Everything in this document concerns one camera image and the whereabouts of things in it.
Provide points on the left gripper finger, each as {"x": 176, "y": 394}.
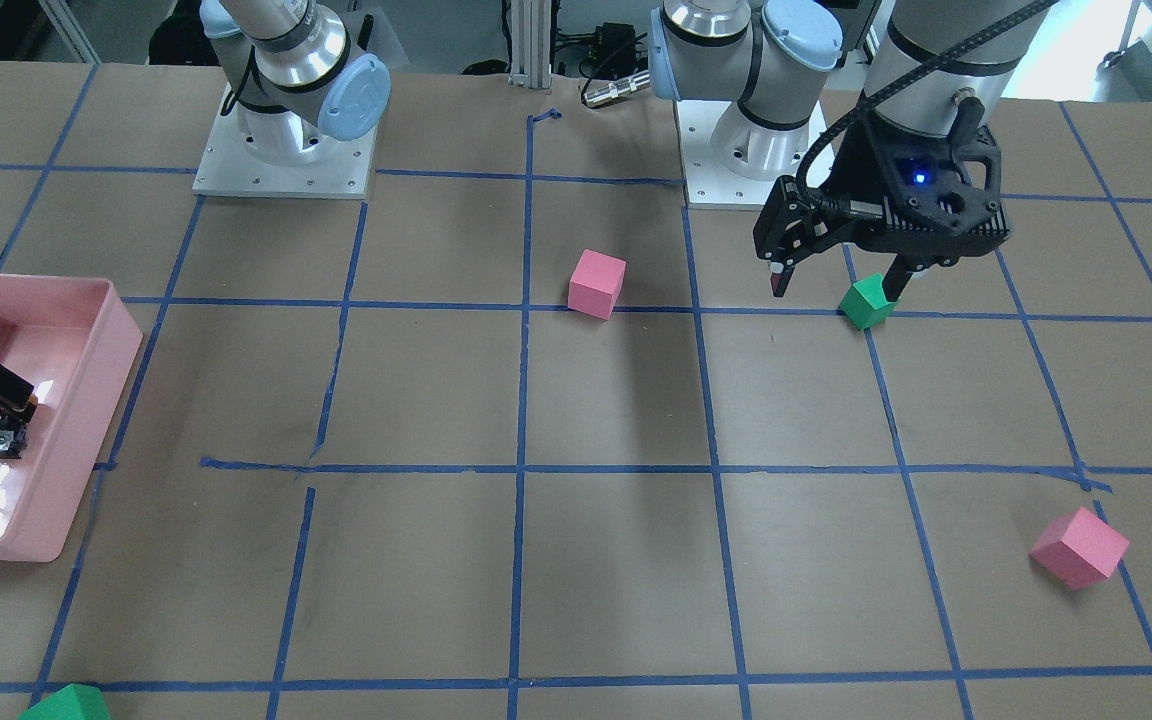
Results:
{"x": 897, "y": 278}
{"x": 795, "y": 224}

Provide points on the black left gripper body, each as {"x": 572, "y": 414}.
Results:
{"x": 861, "y": 172}

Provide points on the yellow push button switch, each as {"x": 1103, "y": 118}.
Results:
{"x": 14, "y": 429}

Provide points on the green cube near left arm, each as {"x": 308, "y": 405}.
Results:
{"x": 865, "y": 303}

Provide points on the pink plastic tray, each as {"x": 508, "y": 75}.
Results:
{"x": 74, "y": 340}

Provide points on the pink cube centre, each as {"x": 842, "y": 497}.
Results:
{"x": 596, "y": 284}

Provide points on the pink cube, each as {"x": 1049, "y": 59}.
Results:
{"x": 1080, "y": 549}
{"x": 596, "y": 284}

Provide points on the pink cube far side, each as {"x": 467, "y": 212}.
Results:
{"x": 1080, "y": 549}

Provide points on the green cube near tray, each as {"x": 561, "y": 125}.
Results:
{"x": 72, "y": 702}

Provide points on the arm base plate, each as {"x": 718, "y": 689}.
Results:
{"x": 281, "y": 156}
{"x": 706, "y": 160}

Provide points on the aluminium frame post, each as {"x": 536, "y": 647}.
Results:
{"x": 530, "y": 30}

